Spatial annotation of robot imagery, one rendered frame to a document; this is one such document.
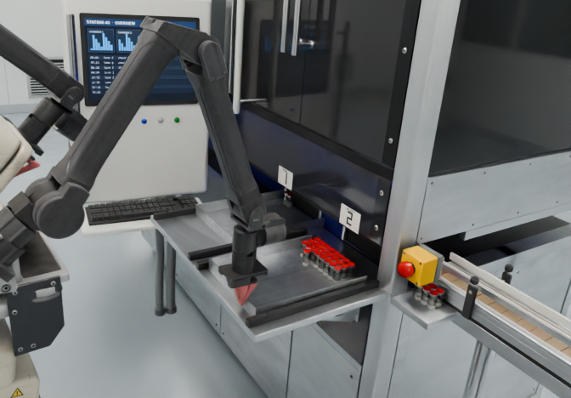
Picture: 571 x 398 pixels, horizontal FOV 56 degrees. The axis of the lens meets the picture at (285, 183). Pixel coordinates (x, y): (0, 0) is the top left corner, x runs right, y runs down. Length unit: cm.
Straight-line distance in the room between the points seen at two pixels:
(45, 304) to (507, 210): 125
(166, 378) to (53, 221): 160
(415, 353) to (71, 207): 111
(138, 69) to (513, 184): 112
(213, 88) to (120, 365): 175
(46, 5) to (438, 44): 558
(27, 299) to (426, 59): 98
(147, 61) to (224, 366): 179
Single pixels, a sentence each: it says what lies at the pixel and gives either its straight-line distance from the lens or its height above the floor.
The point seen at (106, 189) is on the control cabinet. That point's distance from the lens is 208.
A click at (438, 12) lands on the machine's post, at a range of 125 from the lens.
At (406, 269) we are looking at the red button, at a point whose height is 101.
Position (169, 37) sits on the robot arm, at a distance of 97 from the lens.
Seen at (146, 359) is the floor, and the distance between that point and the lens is 259.
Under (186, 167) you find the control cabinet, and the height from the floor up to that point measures 92.
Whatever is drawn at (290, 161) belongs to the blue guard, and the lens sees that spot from 173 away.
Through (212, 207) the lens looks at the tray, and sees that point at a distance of 182.
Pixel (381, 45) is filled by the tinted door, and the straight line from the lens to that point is 138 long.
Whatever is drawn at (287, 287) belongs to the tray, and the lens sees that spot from 143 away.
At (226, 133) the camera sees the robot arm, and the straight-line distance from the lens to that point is 108.
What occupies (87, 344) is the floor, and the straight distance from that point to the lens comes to 271.
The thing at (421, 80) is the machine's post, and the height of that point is 144.
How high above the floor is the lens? 164
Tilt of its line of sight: 21 degrees down
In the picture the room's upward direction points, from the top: 5 degrees clockwise
